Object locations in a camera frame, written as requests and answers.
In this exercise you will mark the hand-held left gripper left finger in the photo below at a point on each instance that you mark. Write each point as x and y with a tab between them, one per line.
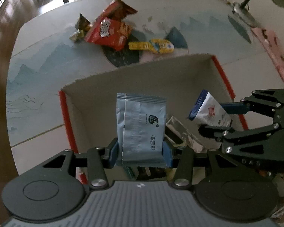
112	152

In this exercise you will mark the yellow and blue snack packet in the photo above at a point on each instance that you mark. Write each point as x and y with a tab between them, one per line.
162	46

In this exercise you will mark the mountain print table cover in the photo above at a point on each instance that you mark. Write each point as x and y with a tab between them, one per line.
37	75

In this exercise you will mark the large red snack bag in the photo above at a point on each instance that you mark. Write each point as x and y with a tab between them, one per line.
106	35

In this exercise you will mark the cardboard box with red sides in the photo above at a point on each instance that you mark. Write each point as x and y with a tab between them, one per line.
156	80

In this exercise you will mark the white snack packet blue edge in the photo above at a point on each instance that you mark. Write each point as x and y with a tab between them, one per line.
210	111

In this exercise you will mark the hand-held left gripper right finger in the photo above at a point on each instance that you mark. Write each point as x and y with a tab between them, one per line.
167	155

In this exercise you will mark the black and white snack packet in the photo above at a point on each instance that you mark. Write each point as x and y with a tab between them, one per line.
182	132

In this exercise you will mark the brown-red snack bag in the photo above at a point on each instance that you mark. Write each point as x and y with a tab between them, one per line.
118	8

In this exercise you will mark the grey-blue snack packet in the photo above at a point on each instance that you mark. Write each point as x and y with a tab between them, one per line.
142	127

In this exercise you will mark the small gold snack packet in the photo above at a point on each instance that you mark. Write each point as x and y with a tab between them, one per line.
77	36

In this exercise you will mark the dark triangular snack packet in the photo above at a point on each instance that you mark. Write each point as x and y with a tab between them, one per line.
82	22

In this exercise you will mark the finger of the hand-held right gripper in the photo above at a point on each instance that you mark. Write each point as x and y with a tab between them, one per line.
250	137
234	108

